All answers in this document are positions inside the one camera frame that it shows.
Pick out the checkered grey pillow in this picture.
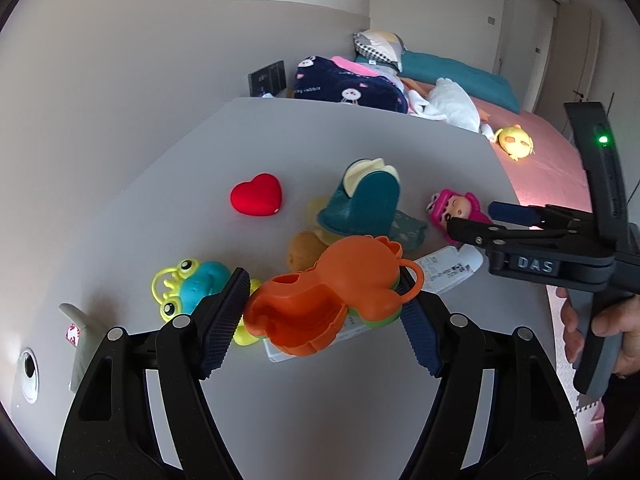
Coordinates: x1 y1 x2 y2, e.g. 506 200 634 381
352 29 406 72

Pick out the grey corner guard 3M tape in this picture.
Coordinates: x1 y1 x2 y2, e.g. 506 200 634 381
58 302 108 393

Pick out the silver desk cable grommet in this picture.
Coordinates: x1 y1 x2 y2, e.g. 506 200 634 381
18 348 39 404

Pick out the teal tape dispenser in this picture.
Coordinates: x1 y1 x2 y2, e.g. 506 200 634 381
307 158 427 250

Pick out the pink bed sheet mattress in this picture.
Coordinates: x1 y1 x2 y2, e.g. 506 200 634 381
473 98 591 211

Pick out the navy patterned blanket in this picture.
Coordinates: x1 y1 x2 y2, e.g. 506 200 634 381
293 56 409 114

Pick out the brown bear cookie plush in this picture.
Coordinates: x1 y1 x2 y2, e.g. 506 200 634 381
288 231 328 272

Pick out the teal pillow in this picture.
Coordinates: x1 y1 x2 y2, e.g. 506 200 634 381
354 50 522 115

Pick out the red heart toy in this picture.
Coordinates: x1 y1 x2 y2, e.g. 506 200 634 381
230 174 283 217

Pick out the orange crab sand mold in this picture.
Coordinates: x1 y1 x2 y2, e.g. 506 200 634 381
243 235 424 356

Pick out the white goose plush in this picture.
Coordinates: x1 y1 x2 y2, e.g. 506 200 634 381
401 78 497 142

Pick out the black wall socket panel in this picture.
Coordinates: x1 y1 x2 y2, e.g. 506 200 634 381
247 61 286 98

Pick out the yellow chick plush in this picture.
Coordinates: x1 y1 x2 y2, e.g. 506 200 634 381
496 125 534 162

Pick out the pink grey foam floor mat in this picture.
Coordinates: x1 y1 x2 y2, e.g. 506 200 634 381
547 286 604 465

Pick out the pink haired doll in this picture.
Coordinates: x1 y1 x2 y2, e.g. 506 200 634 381
426 188 491 234

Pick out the green blue frog toy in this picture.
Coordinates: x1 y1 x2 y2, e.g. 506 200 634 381
151 258 231 322

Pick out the grey room door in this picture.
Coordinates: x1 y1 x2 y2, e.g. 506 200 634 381
495 0 559 113

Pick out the person's right hand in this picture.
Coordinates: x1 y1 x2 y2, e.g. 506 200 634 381
555 286 640 378

